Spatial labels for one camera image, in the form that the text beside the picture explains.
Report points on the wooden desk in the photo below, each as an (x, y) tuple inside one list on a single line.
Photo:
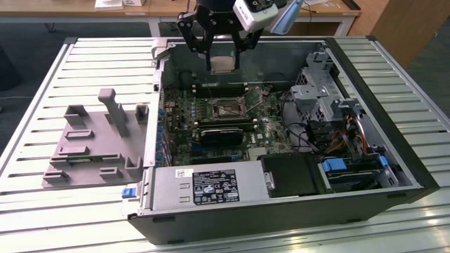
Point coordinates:
[(70, 13)]

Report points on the wooden cabinet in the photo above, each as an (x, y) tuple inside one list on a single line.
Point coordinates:
[(404, 26)]

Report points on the green RAM stick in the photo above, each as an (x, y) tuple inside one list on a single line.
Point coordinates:
[(92, 159)]

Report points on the black RAM slot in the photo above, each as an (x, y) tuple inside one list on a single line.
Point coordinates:
[(226, 125), (225, 120), (219, 87), (222, 93)]

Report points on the black plastic drive cover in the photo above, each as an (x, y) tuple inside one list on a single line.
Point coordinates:
[(295, 174)]

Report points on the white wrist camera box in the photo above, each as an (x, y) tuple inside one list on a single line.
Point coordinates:
[(257, 15)]

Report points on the thin metal locking lever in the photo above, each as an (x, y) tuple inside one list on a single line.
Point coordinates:
[(254, 105)]

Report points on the grey power supply unit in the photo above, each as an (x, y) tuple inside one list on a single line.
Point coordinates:
[(169, 189)]

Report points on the black open PC case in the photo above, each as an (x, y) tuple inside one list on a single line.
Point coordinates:
[(197, 226)]

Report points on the blue disk carrier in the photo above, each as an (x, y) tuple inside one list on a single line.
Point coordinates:
[(331, 164)]

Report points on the grey part rack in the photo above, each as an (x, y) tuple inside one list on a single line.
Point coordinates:
[(95, 126)]

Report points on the green motherboard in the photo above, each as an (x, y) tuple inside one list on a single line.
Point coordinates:
[(183, 124)]

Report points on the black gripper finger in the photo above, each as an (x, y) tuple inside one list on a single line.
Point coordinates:
[(187, 31), (238, 60)]

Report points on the black graphics card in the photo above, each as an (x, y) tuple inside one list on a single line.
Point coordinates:
[(222, 137)]

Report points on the silver chipset heatsink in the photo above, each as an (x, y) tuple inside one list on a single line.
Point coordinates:
[(258, 153)]

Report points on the CPU socket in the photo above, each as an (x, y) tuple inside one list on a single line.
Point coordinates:
[(225, 109)]

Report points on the blue case latch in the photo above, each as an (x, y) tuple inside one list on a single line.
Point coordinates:
[(128, 192)]

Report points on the CPU with silver lid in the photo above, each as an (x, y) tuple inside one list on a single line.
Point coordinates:
[(223, 63)]

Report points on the grey metal disk bay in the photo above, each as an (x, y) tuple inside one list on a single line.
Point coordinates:
[(309, 100)]

